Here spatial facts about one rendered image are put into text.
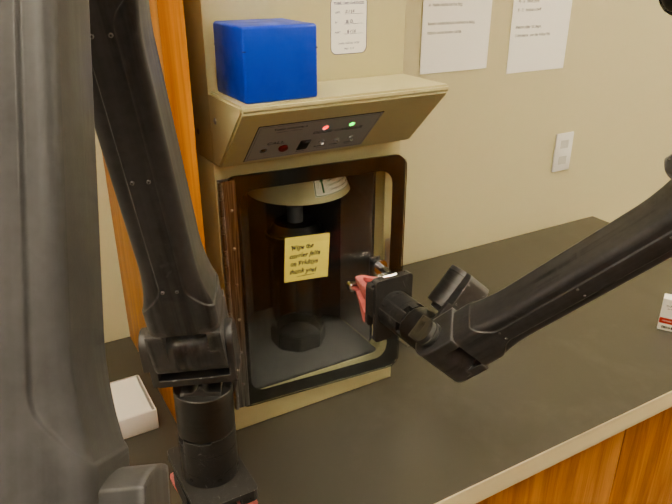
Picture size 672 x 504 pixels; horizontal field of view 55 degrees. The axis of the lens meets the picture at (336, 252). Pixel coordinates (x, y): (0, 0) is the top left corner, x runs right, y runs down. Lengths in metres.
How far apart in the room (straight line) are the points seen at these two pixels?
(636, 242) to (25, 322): 0.58
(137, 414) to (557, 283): 0.73
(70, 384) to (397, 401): 0.98
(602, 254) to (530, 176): 1.26
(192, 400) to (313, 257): 0.45
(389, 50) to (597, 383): 0.73
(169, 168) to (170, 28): 0.33
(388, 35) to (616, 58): 1.19
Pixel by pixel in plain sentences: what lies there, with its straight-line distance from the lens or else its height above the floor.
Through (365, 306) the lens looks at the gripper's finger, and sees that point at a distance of 0.99.
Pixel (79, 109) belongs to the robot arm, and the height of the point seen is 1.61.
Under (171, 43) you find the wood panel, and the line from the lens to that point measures 0.79.
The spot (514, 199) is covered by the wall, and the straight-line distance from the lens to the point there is 1.95.
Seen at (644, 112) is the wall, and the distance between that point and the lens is 2.29.
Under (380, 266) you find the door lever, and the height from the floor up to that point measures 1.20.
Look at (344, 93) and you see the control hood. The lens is 0.88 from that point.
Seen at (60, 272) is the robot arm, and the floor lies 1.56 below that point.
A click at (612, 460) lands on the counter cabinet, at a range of 1.41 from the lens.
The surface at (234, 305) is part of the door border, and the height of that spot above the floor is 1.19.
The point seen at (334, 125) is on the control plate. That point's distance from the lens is 0.91.
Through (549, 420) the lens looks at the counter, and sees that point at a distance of 1.22.
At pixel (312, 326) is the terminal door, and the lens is 1.08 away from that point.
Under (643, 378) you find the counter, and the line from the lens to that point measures 1.39.
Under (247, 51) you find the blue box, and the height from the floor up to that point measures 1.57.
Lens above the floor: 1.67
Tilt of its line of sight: 24 degrees down
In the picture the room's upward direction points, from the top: straight up
